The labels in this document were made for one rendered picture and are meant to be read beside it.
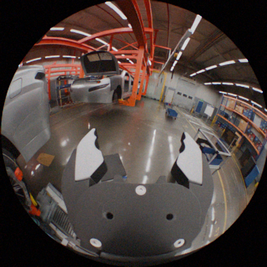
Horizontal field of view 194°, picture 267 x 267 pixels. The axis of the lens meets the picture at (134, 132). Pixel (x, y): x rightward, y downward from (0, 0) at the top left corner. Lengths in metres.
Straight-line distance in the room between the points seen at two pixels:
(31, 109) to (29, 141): 0.31
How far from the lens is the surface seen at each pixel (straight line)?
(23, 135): 1.07
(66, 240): 0.69
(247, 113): 10.52
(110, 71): 3.20
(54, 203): 1.45
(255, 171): 5.26
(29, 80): 1.06
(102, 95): 2.29
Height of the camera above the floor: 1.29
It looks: 33 degrees down
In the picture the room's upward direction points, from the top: 10 degrees clockwise
